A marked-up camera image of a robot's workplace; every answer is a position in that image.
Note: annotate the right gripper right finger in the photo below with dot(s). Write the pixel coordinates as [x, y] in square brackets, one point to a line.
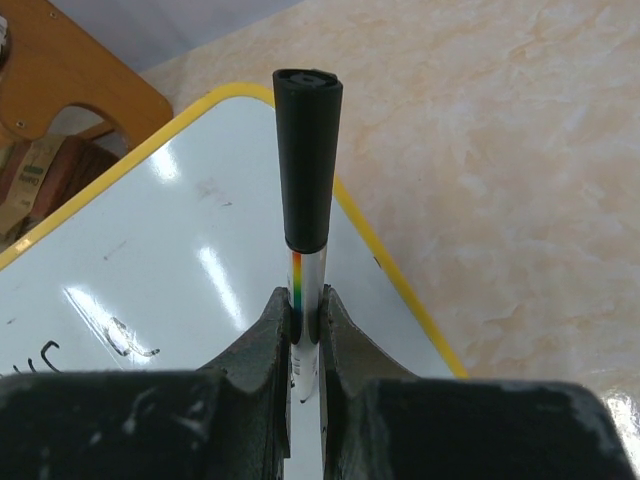
[380, 421]

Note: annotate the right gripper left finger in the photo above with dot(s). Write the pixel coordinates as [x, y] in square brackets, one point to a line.
[228, 419]

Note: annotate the yellow framed whiteboard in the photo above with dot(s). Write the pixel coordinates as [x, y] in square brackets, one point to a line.
[178, 257]

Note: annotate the white black marker pen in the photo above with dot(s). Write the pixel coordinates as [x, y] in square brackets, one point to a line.
[308, 110]

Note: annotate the reddish brown packet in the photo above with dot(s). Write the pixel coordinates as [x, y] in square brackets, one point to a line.
[38, 177]

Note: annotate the wooden three tier shelf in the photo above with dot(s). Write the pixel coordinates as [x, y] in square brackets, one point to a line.
[52, 64]

